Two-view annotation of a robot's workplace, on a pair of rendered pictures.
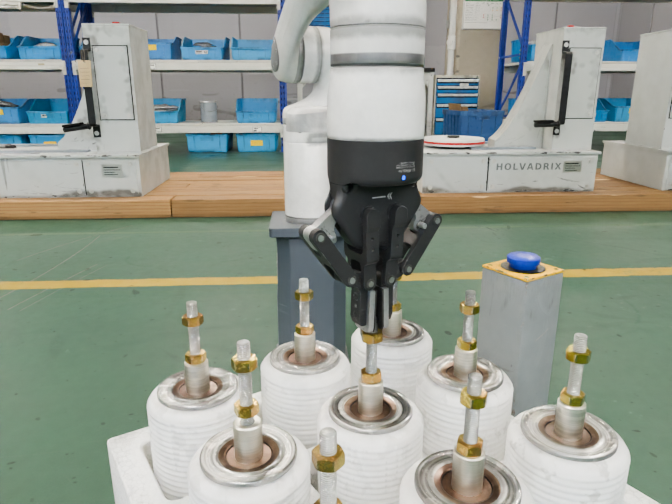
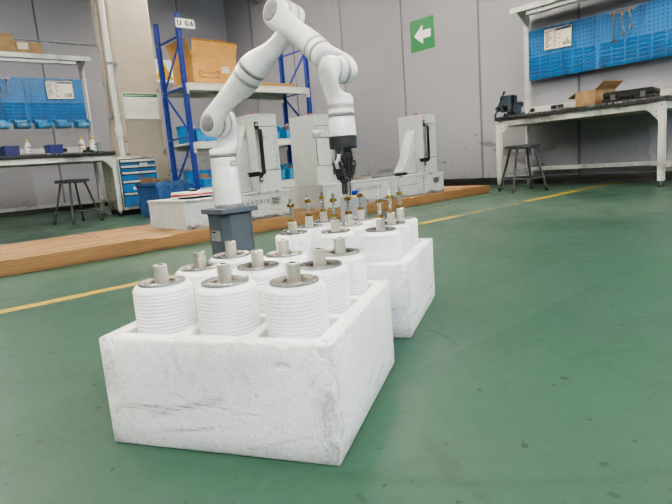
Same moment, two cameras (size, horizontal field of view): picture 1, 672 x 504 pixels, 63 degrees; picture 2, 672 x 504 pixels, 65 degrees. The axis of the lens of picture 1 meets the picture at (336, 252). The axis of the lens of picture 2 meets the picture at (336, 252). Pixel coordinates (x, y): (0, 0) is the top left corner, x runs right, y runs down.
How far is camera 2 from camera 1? 1.12 m
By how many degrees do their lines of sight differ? 37
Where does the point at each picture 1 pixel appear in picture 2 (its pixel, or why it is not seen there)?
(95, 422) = not seen: hidden behind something
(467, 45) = (133, 132)
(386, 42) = (350, 109)
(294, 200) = (226, 196)
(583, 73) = (269, 141)
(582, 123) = (274, 172)
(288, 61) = (220, 125)
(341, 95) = (340, 123)
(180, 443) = (302, 244)
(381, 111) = (351, 127)
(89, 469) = not seen: hidden behind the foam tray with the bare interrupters
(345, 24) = (339, 104)
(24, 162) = not seen: outside the picture
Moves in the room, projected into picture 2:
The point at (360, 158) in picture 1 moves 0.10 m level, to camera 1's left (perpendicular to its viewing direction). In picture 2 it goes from (347, 140) to (316, 141)
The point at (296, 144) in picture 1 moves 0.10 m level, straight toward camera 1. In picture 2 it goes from (224, 166) to (240, 165)
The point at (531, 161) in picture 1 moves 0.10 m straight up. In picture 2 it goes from (252, 199) to (251, 184)
